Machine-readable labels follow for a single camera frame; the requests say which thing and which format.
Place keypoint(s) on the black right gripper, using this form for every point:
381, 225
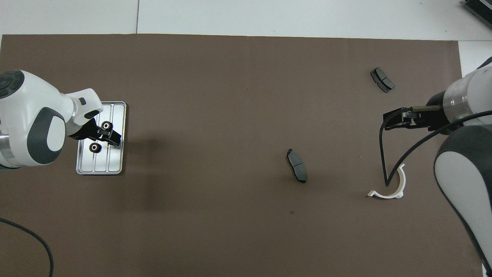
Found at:
434, 119

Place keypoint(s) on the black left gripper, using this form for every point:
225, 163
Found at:
86, 130

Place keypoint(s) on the black bearing gear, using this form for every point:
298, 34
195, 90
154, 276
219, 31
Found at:
95, 147
107, 125

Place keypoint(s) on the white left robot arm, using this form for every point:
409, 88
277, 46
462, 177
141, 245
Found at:
34, 115

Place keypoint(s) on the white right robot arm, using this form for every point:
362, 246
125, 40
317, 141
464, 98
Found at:
461, 173

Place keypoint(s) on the silver metal tray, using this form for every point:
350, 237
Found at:
115, 161

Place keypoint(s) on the dark grey brake pad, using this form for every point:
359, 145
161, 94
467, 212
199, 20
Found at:
296, 165
382, 80

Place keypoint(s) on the black ribbed device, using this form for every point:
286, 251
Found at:
479, 9

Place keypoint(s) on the brown table mat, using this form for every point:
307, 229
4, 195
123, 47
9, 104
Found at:
246, 69

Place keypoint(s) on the white curved plastic bracket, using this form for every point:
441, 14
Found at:
402, 182

